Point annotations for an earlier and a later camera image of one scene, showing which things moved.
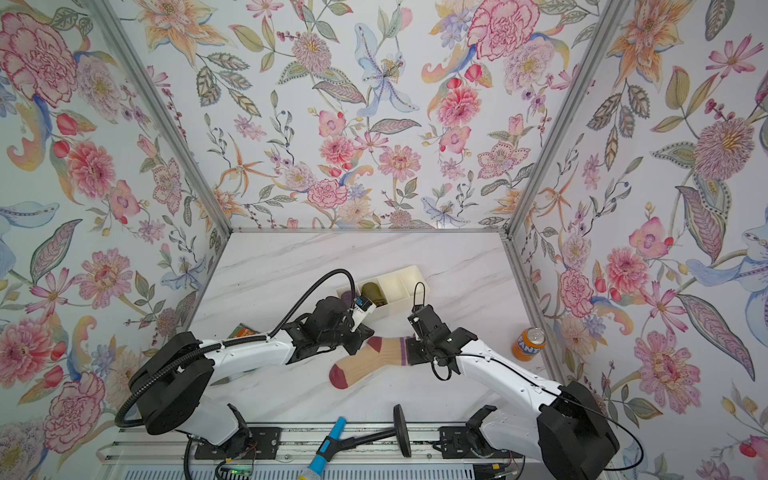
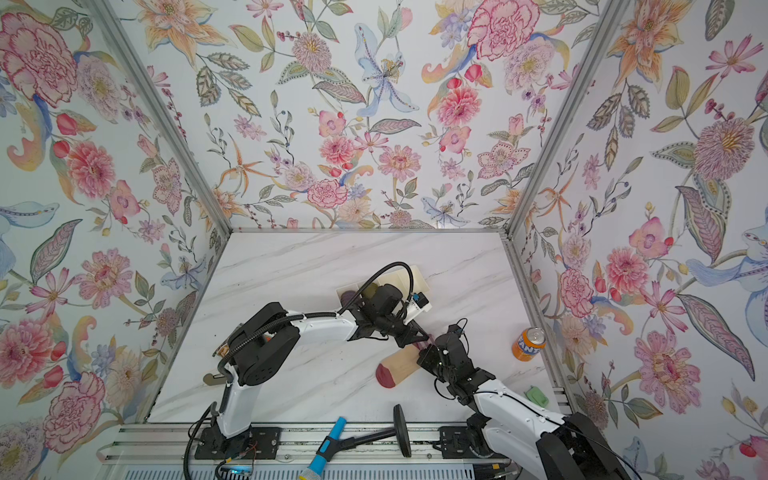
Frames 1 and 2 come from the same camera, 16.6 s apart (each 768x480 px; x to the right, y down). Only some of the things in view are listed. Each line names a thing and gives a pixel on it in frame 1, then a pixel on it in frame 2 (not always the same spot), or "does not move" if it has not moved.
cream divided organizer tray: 398,287 does not move
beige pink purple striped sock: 379,353 -> 400,365
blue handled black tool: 333,443 does not move
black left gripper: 359,335 -> 407,338
